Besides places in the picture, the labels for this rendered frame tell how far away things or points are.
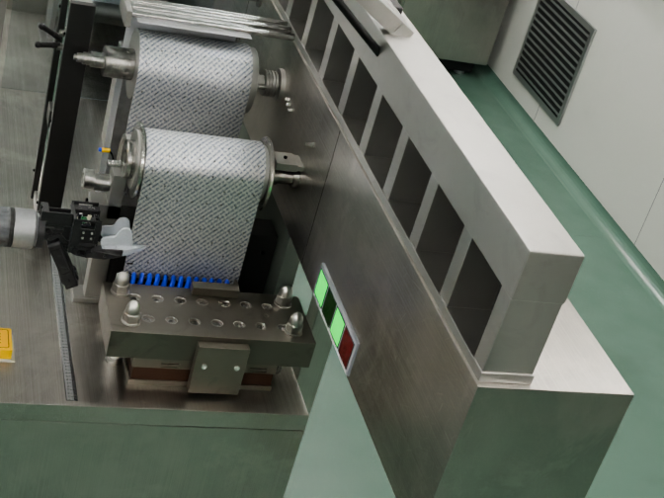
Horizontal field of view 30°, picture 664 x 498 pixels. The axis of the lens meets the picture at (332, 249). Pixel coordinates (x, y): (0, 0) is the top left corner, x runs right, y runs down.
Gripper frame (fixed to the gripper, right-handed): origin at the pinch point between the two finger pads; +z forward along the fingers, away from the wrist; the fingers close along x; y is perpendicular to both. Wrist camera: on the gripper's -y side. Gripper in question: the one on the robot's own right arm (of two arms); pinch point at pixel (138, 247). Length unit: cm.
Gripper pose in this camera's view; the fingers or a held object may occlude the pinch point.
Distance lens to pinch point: 245.1
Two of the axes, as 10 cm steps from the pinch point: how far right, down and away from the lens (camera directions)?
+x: -2.4, -5.4, 8.0
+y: 2.5, -8.4, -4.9
